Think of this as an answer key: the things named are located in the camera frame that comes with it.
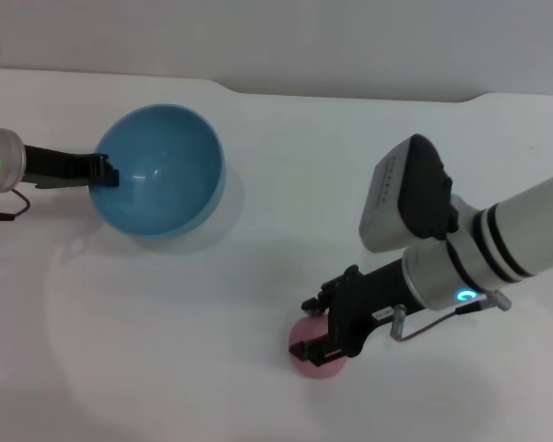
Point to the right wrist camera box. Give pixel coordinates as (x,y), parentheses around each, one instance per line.
(405,193)

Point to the pink peach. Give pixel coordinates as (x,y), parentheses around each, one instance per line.
(311,370)

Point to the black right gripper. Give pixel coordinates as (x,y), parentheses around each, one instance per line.
(373,294)

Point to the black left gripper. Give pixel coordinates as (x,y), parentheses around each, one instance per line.
(60,168)

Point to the blue ceramic bowl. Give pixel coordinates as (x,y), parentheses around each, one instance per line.
(175,184)

